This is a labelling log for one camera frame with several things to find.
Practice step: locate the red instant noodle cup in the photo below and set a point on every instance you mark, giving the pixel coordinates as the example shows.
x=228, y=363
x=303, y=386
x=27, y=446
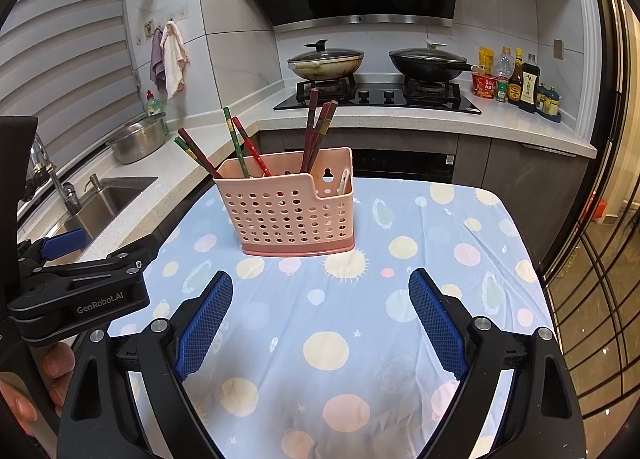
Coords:
x=485, y=86

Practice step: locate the white hanging towel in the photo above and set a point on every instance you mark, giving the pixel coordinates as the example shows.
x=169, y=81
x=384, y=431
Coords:
x=174, y=64

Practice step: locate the dark bottle with orange label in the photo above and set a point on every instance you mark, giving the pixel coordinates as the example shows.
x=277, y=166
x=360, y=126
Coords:
x=515, y=84

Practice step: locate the chrome faucet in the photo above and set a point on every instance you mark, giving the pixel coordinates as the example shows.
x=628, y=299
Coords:
x=67, y=196

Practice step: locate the blue planet print tablecloth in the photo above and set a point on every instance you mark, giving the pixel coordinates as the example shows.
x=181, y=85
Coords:
x=350, y=339

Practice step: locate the dark soy sauce bottle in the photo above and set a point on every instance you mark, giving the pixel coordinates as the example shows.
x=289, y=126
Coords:
x=529, y=84

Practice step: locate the green chopstick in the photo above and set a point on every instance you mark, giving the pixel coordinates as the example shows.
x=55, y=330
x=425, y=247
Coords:
x=192, y=158
x=235, y=141

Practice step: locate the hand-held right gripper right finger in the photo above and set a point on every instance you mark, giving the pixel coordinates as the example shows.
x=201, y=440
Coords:
x=437, y=321

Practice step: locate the dark red chopstick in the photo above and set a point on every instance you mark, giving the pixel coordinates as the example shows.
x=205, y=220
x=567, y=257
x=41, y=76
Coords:
x=307, y=139

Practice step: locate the black gas stove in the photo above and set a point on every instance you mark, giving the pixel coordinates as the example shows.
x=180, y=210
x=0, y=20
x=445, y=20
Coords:
x=375, y=96

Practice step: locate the white ceramic spoon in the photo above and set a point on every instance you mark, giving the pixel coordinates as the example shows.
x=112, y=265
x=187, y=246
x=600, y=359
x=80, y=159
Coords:
x=343, y=179

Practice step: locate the black wok with lid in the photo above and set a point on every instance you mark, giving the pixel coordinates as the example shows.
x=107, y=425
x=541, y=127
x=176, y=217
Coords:
x=430, y=66

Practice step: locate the stainless steel sink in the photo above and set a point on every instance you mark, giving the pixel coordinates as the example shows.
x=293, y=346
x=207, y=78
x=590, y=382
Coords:
x=110, y=199

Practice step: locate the small red object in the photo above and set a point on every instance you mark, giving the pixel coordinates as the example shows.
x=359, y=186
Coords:
x=597, y=205

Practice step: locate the sink soap pump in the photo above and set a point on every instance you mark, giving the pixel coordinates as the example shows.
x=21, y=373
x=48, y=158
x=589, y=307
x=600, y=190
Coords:
x=92, y=182

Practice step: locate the grey wall switch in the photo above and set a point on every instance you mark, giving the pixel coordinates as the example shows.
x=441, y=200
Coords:
x=558, y=49

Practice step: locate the person's left hand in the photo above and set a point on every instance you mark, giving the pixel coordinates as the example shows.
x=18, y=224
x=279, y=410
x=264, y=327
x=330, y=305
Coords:
x=57, y=369

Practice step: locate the yellow seasoning packet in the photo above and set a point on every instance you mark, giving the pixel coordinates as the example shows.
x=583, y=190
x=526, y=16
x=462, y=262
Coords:
x=486, y=59

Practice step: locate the wall socket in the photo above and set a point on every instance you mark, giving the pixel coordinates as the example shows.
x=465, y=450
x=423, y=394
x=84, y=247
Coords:
x=148, y=29

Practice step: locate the green dish soap bottle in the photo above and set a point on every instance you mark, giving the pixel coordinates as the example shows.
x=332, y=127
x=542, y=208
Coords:
x=154, y=106

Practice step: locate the black built-in appliance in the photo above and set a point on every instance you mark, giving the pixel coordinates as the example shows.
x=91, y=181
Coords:
x=400, y=164

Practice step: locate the purple hanging towel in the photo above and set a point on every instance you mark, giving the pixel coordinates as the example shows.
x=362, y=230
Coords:
x=157, y=64

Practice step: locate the white stone kitchen counter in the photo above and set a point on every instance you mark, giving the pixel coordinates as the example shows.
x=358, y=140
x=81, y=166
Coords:
x=500, y=134

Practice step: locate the dark maroon chopstick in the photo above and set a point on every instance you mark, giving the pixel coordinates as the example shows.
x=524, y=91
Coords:
x=200, y=154

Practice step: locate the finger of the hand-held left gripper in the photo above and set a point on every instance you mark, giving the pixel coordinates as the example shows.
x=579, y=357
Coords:
x=125, y=260
x=62, y=245

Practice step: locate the rack of small condiment jars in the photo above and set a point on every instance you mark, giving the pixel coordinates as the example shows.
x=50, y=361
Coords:
x=550, y=104

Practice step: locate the steel mixing bowl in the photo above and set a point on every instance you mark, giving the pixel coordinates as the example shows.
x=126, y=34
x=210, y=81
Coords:
x=137, y=141

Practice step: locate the grey window blind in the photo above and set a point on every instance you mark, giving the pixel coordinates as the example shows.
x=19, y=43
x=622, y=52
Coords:
x=65, y=64

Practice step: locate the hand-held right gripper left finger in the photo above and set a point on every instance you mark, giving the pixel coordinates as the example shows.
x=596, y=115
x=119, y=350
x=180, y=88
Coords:
x=205, y=324

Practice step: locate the brown chopstick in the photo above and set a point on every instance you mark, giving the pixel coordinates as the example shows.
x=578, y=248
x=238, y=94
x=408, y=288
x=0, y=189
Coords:
x=326, y=124

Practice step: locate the pink perforated utensil holder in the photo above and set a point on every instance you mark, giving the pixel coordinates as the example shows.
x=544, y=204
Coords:
x=280, y=209

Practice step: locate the cream wok with glass lid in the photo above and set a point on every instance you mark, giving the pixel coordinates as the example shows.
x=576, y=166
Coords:
x=325, y=66

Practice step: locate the black framed glass door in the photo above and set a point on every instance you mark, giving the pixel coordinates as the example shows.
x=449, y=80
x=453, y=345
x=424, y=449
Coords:
x=600, y=289

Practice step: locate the small green lid jar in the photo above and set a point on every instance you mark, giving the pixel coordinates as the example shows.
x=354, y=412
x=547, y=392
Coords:
x=501, y=91

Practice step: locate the clear plastic bottle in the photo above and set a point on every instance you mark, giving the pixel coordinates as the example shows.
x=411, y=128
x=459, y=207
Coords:
x=503, y=66

